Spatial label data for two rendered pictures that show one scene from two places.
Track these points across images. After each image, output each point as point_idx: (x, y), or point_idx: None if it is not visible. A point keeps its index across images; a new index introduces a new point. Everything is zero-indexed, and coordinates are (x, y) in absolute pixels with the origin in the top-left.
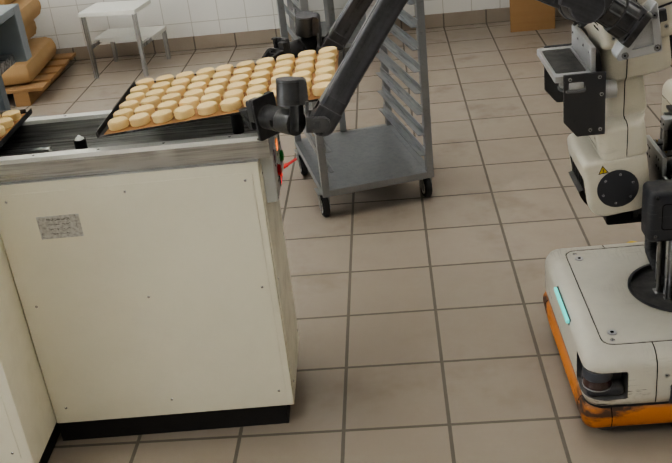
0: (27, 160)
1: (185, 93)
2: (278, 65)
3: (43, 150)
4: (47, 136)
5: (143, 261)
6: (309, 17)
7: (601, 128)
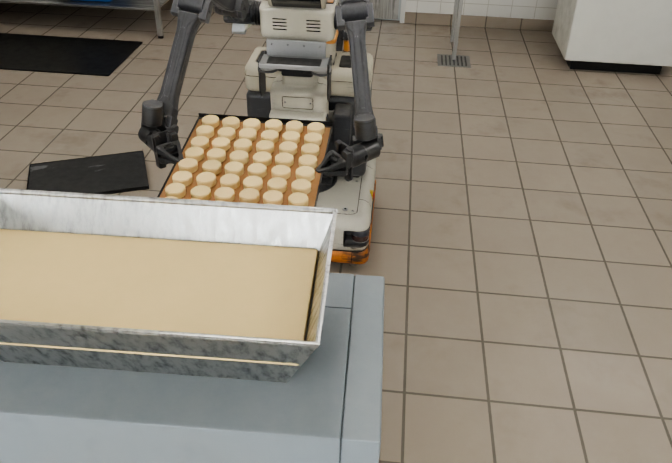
0: None
1: (248, 198)
2: (226, 144)
3: None
4: None
5: None
6: (162, 103)
7: (331, 91)
